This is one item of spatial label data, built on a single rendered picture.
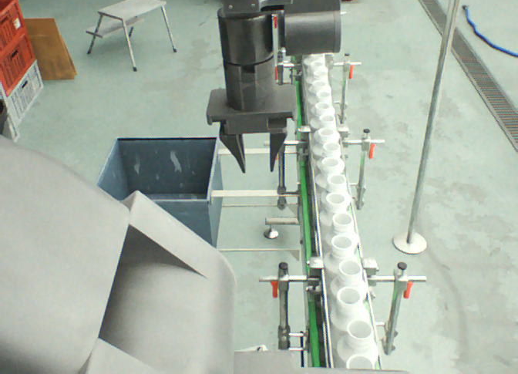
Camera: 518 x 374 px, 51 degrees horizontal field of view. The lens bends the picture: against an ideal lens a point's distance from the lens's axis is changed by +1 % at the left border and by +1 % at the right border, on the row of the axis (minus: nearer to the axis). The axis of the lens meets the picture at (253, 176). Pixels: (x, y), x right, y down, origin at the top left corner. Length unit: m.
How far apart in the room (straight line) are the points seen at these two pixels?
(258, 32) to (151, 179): 1.22
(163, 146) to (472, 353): 1.42
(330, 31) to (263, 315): 1.86
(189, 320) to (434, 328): 2.21
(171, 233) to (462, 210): 2.80
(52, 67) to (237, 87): 3.88
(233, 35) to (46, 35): 3.74
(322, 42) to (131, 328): 0.45
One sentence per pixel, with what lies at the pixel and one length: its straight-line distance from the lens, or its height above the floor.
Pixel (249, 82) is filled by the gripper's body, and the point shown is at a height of 1.54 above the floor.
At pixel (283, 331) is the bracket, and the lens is 1.08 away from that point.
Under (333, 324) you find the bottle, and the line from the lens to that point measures 0.87.
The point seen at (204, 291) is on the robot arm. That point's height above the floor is 1.67.
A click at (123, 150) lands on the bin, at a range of 1.70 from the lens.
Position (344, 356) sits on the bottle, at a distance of 0.83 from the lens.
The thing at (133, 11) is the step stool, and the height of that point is 0.41.
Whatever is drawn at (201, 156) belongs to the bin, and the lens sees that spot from 1.66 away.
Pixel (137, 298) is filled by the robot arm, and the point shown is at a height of 1.67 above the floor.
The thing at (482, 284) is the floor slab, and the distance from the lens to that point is 2.59.
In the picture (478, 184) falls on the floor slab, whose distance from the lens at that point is 3.15.
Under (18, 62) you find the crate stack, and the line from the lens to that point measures 4.06.
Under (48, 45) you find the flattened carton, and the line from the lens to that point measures 4.33.
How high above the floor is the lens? 1.80
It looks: 36 degrees down
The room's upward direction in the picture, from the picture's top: 3 degrees counter-clockwise
